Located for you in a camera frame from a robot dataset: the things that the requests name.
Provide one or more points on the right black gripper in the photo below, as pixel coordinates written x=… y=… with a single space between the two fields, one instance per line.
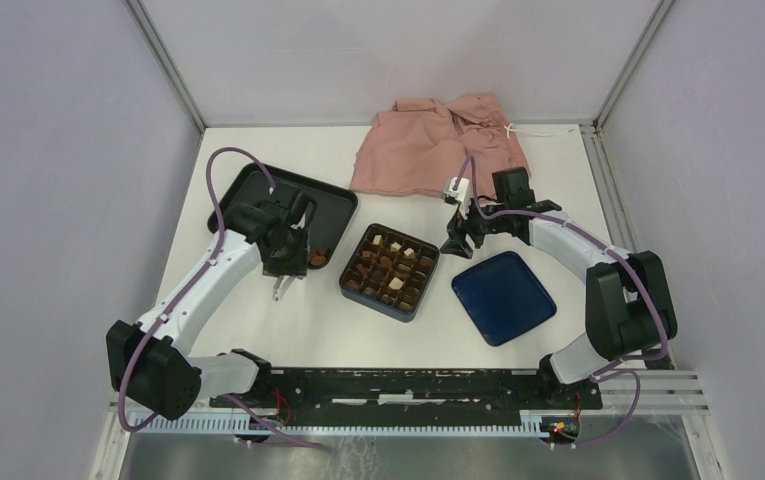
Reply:
x=456 y=231

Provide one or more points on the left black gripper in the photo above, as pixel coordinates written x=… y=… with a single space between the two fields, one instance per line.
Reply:
x=297 y=266

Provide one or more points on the silver metal tongs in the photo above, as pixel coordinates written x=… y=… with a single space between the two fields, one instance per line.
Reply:
x=281 y=287

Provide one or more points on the blue chocolate box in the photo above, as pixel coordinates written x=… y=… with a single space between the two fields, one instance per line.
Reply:
x=389 y=272

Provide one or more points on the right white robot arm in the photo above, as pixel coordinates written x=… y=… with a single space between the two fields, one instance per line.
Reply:
x=628 y=307

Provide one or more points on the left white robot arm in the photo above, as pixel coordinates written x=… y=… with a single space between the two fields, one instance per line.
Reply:
x=150 y=361

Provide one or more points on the black chocolate tray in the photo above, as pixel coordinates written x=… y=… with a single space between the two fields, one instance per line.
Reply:
x=335 y=206

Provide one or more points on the blue box lid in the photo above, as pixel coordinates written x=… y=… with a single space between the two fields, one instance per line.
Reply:
x=503 y=298

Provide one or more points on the pink cloth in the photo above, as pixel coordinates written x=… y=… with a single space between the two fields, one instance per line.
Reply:
x=417 y=144

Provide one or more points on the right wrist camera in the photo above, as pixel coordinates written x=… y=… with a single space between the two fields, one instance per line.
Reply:
x=457 y=191

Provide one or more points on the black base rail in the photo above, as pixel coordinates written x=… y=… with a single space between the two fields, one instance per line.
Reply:
x=317 y=397

